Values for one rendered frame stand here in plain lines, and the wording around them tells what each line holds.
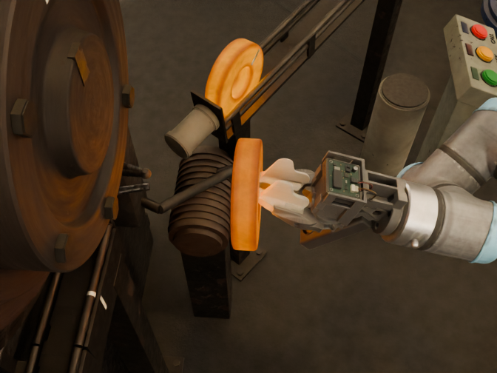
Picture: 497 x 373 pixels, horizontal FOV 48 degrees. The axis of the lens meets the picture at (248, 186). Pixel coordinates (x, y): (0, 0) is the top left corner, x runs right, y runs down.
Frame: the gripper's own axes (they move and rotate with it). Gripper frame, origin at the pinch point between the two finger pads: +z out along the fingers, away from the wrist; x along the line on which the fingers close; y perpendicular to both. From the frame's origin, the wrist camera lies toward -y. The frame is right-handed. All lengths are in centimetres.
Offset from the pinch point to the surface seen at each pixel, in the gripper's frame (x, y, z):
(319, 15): -60, -14, -16
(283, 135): -81, -78, -29
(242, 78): -36.5, -15.5, -0.6
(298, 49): -44.6, -11.8, -10.6
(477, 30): -63, -8, -52
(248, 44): -35.9, -6.7, 0.7
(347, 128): -85, -71, -50
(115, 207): 14.5, 11.4, 16.0
